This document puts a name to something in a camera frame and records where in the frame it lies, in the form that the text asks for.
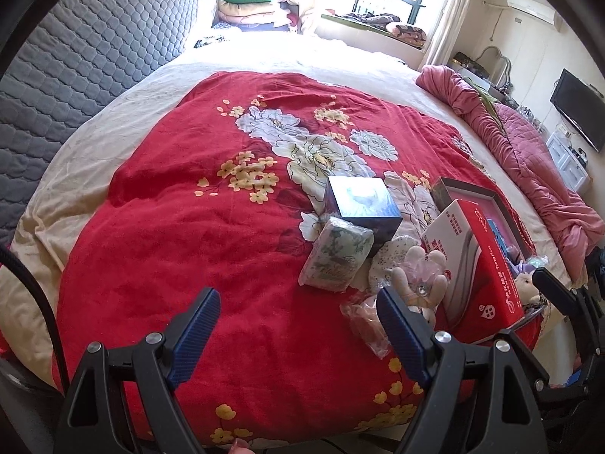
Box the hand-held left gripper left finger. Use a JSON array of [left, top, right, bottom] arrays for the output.
[[59, 288, 222, 454]]

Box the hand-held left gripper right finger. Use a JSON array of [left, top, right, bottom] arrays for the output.
[[375, 286, 544, 454]]

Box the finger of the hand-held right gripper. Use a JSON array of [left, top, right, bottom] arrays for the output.
[[532, 267, 596, 325], [508, 328, 556, 389]]

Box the purple plush doll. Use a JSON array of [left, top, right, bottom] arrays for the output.
[[513, 255, 549, 313]]

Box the grey box with pink lining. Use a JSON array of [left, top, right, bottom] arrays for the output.
[[431, 177, 544, 294]]

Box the clear plastic bag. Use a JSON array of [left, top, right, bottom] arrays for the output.
[[341, 295, 393, 360]]

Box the white plush bunny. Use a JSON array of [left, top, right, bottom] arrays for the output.
[[390, 245, 447, 327]]

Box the blue packet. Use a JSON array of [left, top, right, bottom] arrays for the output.
[[486, 218, 518, 258]]

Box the white floral cloth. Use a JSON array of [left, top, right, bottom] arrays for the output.
[[369, 235, 421, 294]]

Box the red and white box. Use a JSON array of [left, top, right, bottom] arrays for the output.
[[420, 199, 525, 344]]

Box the red floral blanket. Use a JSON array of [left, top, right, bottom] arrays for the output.
[[54, 71, 544, 450]]

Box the floral wrapped tissue pack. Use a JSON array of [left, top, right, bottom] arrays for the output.
[[299, 216, 374, 292]]

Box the white drawer cabinet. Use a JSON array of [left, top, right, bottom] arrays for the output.
[[546, 130, 591, 194]]

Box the pink quilt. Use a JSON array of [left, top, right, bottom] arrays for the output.
[[416, 64, 603, 289]]

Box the blue box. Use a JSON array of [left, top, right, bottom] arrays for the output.
[[324, 176, 403, 258]]

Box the black television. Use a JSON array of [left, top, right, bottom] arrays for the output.
[[549, 68, 605, 152]]

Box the beige bed sheet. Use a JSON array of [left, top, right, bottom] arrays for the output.
[[0, 33, 587, 389]]

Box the silver framed mirror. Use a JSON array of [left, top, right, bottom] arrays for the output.
[[475, 45, 513, 88]]

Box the white air conditioner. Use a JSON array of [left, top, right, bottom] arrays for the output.
[[506, 0, 556, 24]]

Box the grey quilted headboard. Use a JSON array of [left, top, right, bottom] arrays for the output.
[[0, 0, 223, 247]]

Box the patterned windowsill cloth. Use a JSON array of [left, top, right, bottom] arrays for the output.
[[321, 9, 428, 48]]

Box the stack of folded blankets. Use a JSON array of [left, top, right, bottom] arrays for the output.
[[213, 0, 301, 34]]

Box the black cable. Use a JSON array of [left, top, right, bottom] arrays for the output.
[[0, 243, 67, 389]]

